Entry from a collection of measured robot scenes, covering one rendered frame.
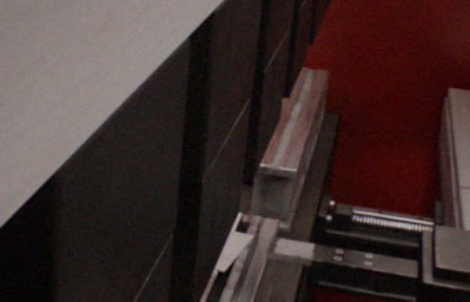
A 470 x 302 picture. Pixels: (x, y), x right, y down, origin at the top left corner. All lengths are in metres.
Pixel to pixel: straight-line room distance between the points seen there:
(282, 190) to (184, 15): 0.93
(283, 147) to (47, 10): 1.13
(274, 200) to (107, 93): 1.02
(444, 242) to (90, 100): 0.73
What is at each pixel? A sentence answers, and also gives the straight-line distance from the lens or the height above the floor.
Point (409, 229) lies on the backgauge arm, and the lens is 1.41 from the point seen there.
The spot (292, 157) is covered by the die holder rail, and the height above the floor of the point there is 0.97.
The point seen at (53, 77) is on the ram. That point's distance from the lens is 0.23.
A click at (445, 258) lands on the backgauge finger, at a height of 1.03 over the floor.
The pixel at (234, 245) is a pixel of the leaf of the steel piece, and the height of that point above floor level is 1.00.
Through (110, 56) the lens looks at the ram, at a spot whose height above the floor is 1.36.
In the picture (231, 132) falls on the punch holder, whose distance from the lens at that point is 0.53.
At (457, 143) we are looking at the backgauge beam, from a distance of 1.40.
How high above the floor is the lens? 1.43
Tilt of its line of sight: 20 degrees down
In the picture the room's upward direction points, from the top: 6 degrees clockwise
